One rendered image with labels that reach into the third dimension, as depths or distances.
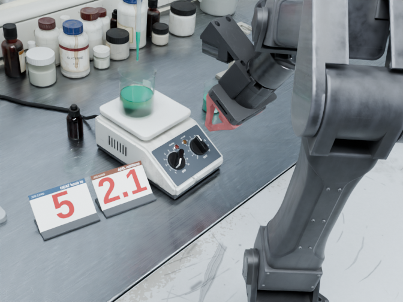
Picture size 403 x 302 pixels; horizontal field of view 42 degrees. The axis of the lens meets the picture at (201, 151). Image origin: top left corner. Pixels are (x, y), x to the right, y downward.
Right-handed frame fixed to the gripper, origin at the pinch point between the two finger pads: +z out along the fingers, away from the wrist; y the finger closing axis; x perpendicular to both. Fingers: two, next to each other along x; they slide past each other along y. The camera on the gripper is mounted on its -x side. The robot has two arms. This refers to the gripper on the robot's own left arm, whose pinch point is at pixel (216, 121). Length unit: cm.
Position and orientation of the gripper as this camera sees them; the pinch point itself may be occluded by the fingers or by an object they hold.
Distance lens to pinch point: 85.5
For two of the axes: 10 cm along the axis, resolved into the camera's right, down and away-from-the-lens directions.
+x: 5.9, 8.0, -1.0
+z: -4.5, 4.4, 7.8
